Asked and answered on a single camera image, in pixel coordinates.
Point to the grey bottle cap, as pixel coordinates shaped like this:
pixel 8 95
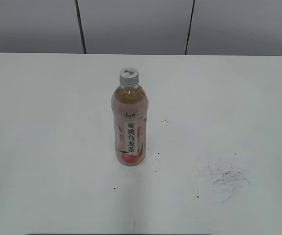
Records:
pixel 129 77

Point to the peach oolong tea bottle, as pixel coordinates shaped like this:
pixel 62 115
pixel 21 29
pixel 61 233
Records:
pixel 130 107

